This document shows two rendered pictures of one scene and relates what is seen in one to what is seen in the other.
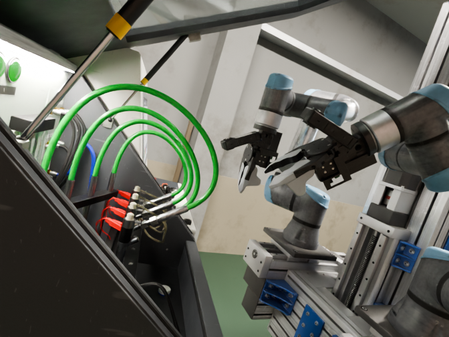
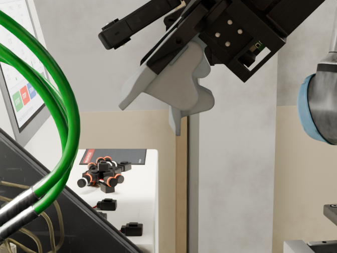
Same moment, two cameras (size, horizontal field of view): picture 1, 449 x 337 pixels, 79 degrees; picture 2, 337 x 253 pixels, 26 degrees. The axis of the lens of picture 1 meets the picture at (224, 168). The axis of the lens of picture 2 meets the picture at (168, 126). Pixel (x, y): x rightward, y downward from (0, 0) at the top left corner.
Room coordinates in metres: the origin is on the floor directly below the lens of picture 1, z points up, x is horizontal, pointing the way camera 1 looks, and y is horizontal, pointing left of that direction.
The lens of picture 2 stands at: (-0.09, -0.32, 1.43)
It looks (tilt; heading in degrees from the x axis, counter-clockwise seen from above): 12 degrees down; 16
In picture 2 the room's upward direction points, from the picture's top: straight up
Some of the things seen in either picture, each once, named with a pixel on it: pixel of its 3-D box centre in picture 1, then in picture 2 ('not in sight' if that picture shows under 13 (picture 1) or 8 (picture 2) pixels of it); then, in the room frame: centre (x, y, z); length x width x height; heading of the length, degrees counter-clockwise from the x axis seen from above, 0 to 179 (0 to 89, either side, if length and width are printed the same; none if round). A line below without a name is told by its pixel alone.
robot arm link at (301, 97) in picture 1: (291, 103); not in sight; (0.91, -0.15, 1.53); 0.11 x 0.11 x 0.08; 61
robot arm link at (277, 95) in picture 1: (276, 94); not in sight; (0.83, -0.08, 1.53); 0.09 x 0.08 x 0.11; 151
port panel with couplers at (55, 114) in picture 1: (52, 143); not in sight; (0.79, 0.50, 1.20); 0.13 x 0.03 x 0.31; 17
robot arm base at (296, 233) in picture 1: (303, 230); not in sight; (1.11, -0.39, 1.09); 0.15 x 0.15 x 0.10
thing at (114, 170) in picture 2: (166, 189); (105, 169); (1.38, 0.25, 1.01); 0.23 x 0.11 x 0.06; 17
